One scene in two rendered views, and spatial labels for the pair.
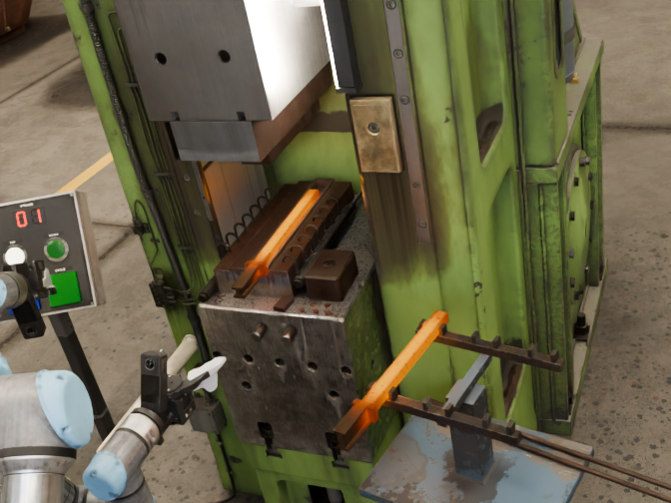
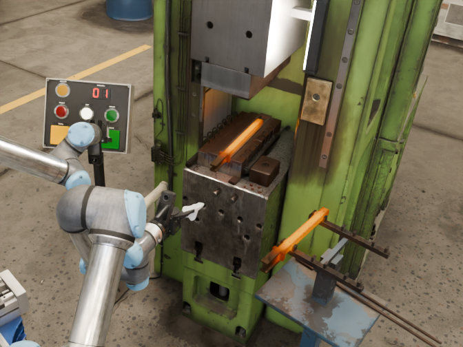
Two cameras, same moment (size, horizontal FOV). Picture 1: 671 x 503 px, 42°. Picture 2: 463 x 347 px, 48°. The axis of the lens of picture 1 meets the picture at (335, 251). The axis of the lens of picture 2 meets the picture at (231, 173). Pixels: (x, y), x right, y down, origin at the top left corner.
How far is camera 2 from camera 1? 28 cm
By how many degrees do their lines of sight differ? 5
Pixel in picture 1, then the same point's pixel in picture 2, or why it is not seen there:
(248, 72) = (259, 47)
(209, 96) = (231, 54)
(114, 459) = (138, 246)
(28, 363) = not seen: hidden behind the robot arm
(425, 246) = (322, 169)
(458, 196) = (351, 146)
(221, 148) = (227, 85)
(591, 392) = (368, 268)
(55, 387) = (135, 202)
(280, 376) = (218, 219)
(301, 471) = (211, 273)
